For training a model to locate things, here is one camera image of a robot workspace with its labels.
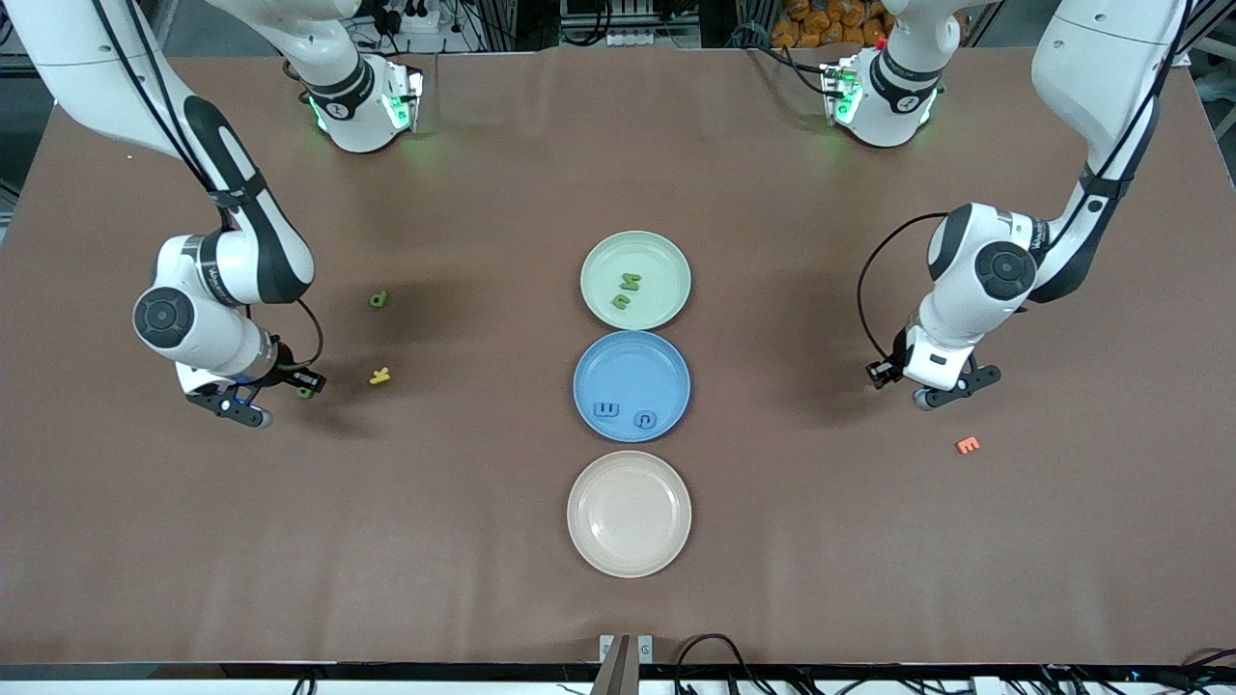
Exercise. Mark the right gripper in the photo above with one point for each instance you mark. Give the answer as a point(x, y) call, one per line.
point(277, 372)

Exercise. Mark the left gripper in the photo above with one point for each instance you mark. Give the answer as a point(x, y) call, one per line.
point(896, 359)

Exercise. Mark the blue foam letter G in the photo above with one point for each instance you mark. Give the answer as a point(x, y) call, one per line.
point(640, 423)

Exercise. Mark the dark green foam letter N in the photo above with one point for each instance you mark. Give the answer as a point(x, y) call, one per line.
point(630, 282)

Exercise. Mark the blue foam letter E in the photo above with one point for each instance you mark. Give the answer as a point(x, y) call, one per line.
point(606, 410)

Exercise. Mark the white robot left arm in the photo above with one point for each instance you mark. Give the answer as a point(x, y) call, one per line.
point(1101, 58)

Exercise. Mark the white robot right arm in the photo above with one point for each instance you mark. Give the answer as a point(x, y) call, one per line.
point(77, 58)

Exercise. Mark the orange foam letter E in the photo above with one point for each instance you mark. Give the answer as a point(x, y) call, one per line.
point(968, 445)

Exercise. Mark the brown table cover sheet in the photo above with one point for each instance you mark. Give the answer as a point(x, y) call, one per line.
point(193, 541)

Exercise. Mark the pale green round plate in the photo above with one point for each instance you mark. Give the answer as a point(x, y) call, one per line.
point(657, 304)

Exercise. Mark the blue round plate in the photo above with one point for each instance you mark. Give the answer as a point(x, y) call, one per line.
point(628, 372)

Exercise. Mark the beige round plate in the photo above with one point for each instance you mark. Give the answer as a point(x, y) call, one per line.
point(629, 514)

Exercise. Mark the orange fruit mesh bag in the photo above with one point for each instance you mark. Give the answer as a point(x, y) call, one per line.
point(821, 24)

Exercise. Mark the white power strip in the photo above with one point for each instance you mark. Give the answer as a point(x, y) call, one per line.
point(637, 39)
point(415, 19)

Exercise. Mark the silver edge bracket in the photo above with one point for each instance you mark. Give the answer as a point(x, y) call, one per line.
point(606, 647)

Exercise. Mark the brown wedge post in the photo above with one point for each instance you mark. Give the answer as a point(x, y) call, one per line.
point(618, 676)

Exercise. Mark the aluminium frame profile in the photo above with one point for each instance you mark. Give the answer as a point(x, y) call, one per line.
point(1212, 29)

